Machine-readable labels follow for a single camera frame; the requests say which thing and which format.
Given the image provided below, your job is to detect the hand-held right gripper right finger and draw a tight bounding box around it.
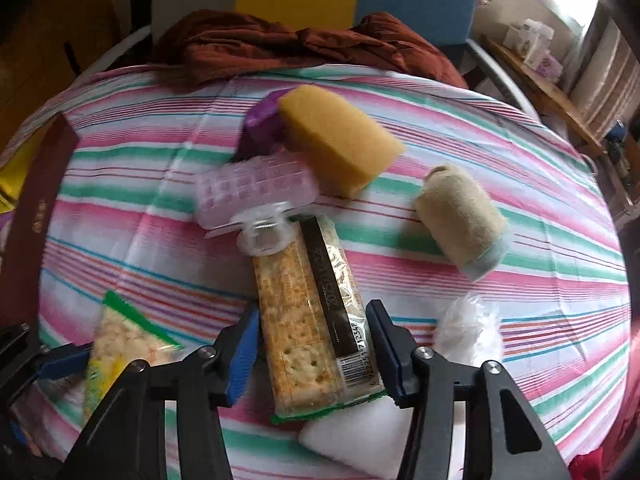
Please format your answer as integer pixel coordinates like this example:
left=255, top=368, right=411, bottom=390
left=365, top=300, right=571, bottom=480

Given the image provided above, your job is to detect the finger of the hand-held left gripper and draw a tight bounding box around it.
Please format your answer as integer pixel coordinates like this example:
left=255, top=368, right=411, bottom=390
left=0, top=324, right=95, bottom=396
left=0, top=397, right=36, bottom=461

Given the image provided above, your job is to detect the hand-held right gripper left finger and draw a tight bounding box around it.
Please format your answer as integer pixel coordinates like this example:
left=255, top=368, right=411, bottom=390
left=55, top=305, right=261, bottom=480

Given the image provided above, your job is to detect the green edged snack packet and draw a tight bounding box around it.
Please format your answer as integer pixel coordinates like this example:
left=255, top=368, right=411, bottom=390
left=82, top=290, right=183, bottom=426

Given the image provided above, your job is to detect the cracker packet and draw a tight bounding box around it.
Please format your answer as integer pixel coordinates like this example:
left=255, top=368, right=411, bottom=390
left=250, top=214, right=388, bottom=423

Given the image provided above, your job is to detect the white sponge block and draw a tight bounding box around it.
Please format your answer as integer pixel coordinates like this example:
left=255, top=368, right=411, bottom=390
left=298, top=395, right=416, bottom=478

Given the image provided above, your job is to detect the white plastic bag ball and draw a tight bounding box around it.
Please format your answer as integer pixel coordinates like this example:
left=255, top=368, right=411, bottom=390
left=432, top=294, right=505, bottom=366

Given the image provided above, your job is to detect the clear plastic clip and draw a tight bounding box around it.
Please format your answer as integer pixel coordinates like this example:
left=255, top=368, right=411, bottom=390
left=206, top=200, right=307, bottom=259

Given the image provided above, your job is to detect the gold cardboard tray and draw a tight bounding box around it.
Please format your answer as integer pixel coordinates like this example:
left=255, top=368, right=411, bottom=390
left=0, top=112, right=81, bottom=333

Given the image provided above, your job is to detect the pink hair roller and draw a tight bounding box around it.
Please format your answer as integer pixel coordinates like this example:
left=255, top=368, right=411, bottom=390
left=194, top=152, right=318, bottom=241

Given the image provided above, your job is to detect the purple plastic item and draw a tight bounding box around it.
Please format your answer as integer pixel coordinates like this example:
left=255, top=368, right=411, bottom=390
left=235, top=91, right=288, bottom=161

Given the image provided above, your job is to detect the yellow sponge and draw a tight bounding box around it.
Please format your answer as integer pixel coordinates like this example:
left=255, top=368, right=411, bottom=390
left=277, top=85, right=407, bottom=198

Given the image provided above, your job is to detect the red cloth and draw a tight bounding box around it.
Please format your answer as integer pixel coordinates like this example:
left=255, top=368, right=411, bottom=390
left=570, top=400, right=640, bottom=480

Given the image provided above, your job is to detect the striped tablecloth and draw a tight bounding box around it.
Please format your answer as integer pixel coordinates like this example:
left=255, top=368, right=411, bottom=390
left=0, top=65, right=631, bottom=480

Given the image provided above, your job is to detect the wooden side table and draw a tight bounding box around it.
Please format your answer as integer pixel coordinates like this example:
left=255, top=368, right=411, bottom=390
left=482, top=35, right=606, bottom=161

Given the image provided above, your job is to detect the brown cloth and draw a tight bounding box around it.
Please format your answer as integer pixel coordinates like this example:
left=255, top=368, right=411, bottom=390
left=152, top=9, right=468, bottom=92

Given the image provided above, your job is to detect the wooden wardrobe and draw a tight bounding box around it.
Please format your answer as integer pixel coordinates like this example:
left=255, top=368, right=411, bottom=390
left=0, top=0, right=136, bottom=126

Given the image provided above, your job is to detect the white purple carton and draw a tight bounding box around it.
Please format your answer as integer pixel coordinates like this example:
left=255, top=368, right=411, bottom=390
left=522, top=49, right=565, bottom=85

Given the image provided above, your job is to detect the patterned beige curtain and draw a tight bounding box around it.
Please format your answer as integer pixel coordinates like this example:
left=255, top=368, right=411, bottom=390
left=565, top=10, right=640, bottom=136

